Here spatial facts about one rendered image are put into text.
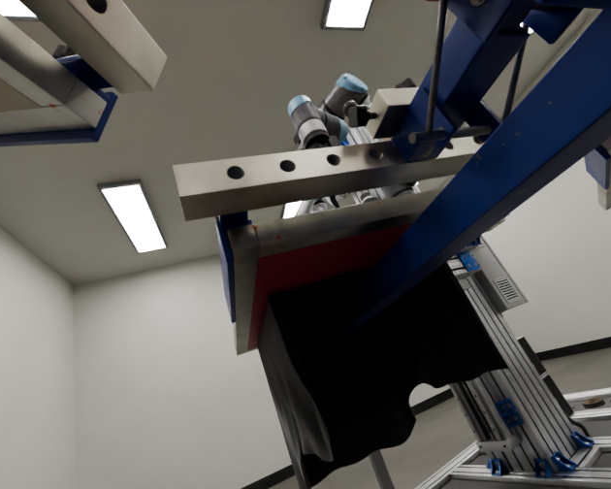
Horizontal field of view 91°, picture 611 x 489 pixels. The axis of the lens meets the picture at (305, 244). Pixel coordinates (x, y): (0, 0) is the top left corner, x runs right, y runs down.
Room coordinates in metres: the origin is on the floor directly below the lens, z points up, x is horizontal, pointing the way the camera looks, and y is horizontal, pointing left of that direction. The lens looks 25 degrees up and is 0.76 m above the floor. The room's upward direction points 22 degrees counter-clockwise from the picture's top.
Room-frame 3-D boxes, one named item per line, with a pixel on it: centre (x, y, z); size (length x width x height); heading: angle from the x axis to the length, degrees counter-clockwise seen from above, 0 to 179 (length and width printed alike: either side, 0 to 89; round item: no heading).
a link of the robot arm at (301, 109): (0.64, -0.13, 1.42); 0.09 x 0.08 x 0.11; 137
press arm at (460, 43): (0.30, -0.24, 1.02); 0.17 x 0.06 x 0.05; 21
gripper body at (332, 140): (0.64, -0.14, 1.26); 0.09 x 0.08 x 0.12; 111
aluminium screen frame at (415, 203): (0.83, -0.04, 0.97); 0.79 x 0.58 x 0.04; 21
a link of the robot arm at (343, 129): (0.72, -0.19, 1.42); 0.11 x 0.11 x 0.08; 47
